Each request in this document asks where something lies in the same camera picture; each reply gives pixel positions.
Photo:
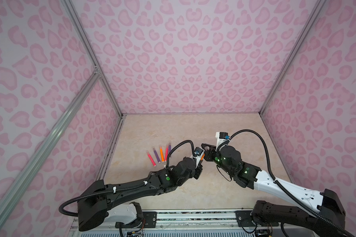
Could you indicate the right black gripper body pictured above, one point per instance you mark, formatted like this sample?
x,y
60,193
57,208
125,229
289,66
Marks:
x,y
218,158

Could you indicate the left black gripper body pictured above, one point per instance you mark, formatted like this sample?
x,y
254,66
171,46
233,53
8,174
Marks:
x,y
180,182

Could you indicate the pink pen group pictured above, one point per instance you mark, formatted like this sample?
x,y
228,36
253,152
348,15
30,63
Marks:
x,y
166,152
151,159

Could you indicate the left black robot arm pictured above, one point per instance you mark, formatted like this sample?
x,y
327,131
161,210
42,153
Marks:
x,y
99,197

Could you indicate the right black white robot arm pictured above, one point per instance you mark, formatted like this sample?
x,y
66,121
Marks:
x,y
320,212

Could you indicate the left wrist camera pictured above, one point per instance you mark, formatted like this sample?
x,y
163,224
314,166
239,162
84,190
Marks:
x,y
197,154

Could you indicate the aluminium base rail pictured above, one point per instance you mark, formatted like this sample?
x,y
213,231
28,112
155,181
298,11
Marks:
x,y
195,223

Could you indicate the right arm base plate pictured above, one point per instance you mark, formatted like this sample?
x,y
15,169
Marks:
x,y
244,218

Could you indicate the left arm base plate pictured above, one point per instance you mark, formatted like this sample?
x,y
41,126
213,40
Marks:
x,y
147,220

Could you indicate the diagonal aluminium frame bar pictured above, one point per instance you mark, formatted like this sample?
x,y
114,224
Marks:
x,y
26,176

